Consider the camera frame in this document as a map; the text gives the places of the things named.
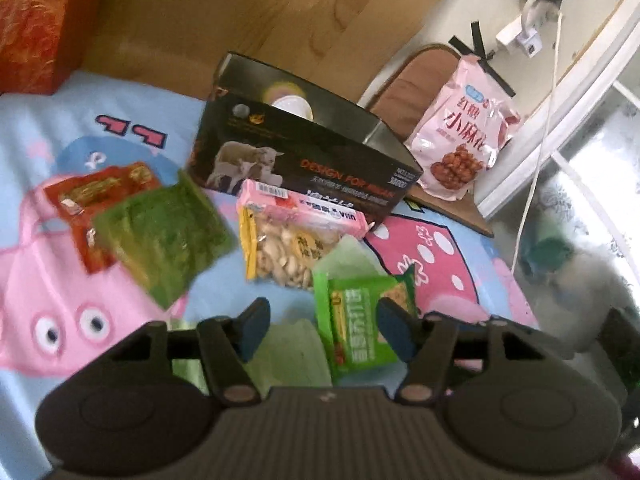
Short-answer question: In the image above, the red snack packet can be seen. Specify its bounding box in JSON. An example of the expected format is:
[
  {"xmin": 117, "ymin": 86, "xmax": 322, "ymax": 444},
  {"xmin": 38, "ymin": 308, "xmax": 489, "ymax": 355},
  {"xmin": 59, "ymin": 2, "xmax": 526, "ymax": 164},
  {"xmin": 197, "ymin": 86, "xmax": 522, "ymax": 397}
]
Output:
[{"xmin": 44, "ymin": 162, "xmax": 160, "ymax": 274}]

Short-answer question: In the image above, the cartoon pig bedsheet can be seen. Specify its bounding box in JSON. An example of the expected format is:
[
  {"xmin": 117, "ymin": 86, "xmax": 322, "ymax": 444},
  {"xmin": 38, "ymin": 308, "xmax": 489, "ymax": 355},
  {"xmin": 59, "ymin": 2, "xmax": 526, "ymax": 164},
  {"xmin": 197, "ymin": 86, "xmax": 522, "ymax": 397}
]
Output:
[{"xmin": 1, "ymin": 72, "xmax": 538, "ymax": 479}]

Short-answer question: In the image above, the red gift bag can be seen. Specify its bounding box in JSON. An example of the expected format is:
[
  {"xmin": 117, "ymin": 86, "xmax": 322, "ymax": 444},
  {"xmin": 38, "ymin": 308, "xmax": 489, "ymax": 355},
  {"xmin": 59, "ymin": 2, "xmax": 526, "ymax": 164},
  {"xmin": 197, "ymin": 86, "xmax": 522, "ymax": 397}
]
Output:
[{"xmin": 1, "ymin": 0, "xmax": 101, "ymax": 94}]

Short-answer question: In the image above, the bright green biscuit packet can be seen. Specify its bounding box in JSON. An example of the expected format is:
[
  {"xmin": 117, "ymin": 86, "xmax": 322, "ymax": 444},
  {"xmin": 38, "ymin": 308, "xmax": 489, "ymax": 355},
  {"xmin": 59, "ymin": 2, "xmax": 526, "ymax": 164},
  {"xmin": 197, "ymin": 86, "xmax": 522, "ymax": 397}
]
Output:
[{"xmin": 314, "ymin": 266, "xmax": 418, "ymax": 380}]

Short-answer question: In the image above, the nut snack packet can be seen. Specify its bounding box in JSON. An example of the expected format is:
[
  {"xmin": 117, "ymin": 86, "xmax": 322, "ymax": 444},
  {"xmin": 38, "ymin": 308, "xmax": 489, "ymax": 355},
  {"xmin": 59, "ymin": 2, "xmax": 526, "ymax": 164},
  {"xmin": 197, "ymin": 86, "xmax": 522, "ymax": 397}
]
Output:
[{"xmin": 239, "ymin": 207, "xmax": 344, "ymax": 290}]

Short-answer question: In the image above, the wooden board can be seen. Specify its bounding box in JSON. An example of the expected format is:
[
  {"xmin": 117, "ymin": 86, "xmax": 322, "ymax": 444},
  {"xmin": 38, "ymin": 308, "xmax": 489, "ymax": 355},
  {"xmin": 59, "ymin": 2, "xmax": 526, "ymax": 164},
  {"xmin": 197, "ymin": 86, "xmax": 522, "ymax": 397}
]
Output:
[{"xmin": 84, "ymin": 0, "xmax": 439, "ymax": 101}]

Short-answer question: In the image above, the dark green snack packet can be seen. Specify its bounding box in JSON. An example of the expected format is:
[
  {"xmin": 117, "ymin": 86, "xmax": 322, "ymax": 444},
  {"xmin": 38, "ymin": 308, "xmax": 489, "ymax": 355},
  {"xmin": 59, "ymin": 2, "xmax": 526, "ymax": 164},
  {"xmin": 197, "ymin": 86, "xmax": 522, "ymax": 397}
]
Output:
[{"xmin": 92, "ymin": 170, "xmax": 235, "ymax": 310}]

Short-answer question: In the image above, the black sheep print box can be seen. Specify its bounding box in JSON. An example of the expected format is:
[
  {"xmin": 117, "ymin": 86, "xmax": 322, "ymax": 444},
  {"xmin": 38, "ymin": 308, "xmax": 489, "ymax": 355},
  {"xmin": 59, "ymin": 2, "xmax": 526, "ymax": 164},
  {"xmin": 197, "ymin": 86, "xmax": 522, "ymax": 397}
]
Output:
[{"xmin": 186, "ymin": 52, "xmax": 423, "ymax": 223}]

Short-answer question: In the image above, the yellow lid jelly cup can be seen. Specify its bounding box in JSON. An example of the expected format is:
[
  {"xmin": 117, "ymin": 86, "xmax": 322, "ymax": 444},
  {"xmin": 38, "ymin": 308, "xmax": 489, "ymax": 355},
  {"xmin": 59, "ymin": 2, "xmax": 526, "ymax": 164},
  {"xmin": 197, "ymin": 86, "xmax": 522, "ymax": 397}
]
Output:
[{"xmin": 271, "ymin": 94, "xmax": 314, "ymax": 122}]

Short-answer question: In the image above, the pink twisted dough snack bag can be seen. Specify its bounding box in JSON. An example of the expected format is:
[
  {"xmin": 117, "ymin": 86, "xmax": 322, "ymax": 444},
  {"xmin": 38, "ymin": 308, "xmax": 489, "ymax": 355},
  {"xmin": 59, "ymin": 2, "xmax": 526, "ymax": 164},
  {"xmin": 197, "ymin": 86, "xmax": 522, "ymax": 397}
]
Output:
[{"xmin": 405, "ymin": 55, "xmax": 521, "ymax": 202}]

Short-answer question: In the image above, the light green pastry packet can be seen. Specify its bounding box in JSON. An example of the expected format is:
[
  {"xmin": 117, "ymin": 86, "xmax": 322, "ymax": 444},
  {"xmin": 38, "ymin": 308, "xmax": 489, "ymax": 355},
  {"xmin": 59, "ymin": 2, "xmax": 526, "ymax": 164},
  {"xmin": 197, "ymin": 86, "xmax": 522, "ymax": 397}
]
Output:
[{"xmin": 312, "ymin": 235, "xmax": 387, "ymax": 278}]

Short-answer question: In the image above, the pink long snack box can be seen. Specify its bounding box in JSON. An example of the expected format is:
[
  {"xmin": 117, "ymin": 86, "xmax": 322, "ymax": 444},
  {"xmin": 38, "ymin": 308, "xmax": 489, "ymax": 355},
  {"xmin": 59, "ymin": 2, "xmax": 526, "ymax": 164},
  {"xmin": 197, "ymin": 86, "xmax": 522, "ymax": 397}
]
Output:
[{"xmin": 236, "ymin": 180, "xmax": 370, "ymax": 240}]

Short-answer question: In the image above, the brown chair cushion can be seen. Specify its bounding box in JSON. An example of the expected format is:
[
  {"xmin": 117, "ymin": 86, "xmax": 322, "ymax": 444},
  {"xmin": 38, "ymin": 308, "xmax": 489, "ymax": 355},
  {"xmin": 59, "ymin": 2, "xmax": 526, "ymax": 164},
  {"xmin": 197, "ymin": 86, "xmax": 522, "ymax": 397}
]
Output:
[{"xmin": 357, "ymin": 42, "xmax": 497, "ymax": 239}]

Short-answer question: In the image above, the white wall socket adapter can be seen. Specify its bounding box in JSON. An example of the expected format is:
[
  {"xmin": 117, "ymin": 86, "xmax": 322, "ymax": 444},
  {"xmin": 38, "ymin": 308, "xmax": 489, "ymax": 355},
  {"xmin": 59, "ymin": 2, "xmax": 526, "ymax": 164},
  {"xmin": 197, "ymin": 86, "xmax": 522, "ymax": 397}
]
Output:
[{"xmin": 496, "ymin": 10, "xmax": 542, "ymax": 58}]

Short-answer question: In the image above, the light green leaf packet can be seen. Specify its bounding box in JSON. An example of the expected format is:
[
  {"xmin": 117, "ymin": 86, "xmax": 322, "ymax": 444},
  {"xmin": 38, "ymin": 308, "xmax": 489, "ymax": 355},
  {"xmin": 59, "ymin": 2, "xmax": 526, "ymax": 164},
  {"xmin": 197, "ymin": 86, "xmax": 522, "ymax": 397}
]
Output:
[{"xmin": 171, "ymin": 318, "xmax": 334, "ymax": 396}]

